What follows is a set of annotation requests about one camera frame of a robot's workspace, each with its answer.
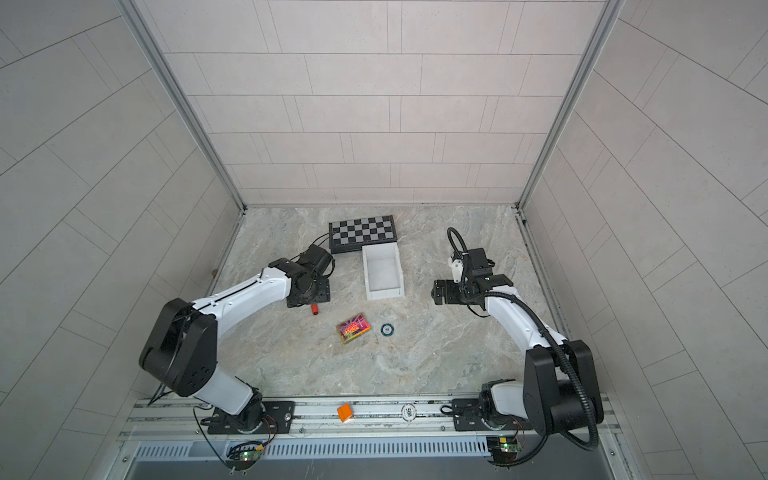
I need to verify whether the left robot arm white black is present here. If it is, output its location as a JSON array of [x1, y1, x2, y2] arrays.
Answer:
[[138, 244, 335, 431]]

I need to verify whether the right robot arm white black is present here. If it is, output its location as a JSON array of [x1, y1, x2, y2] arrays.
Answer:
[[431, 248, 604, 450]]

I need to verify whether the white plastic bin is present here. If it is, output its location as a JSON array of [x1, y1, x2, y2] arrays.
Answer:
[[362, 242, 405, 301]]

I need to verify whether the colourful pink card pack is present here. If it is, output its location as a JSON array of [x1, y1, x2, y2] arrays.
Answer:
[[336, 314, 371, 344]]

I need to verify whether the black white checkerboard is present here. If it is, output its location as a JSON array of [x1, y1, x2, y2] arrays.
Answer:
[[329, 215, 398, 255]]

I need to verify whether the orange tape piece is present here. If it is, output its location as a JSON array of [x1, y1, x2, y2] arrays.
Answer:
[[337, 403, 354, 423]]

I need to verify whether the right green circuit board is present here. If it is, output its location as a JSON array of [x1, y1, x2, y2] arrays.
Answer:
[[486, 436, 521, 466]]

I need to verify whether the green circuit board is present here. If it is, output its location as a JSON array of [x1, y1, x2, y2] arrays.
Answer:
[[486, 436, 521, 466], [227, 441, 265, 463]]

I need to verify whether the left green circuit board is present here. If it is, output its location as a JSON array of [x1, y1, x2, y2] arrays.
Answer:
[[227, 441, 265, 463]]

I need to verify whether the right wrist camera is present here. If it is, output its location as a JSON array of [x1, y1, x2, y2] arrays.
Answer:
[[451, 258, 464, 284]]

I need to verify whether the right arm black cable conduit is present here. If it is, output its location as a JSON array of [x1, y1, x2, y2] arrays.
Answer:
[[446, 226, 601, 451]]

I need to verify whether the round white sticker on rail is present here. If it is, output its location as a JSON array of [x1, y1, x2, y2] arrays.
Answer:
[[401, 404, 418, 422]]

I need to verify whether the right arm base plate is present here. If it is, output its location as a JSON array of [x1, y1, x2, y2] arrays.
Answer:
[[440, 398, 532, 432]]

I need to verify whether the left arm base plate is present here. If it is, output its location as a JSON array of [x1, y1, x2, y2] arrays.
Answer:
[[201, 401, 296, 435]]

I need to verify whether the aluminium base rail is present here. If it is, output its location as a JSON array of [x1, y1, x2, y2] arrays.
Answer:
[[117, 393, 478, 441]]

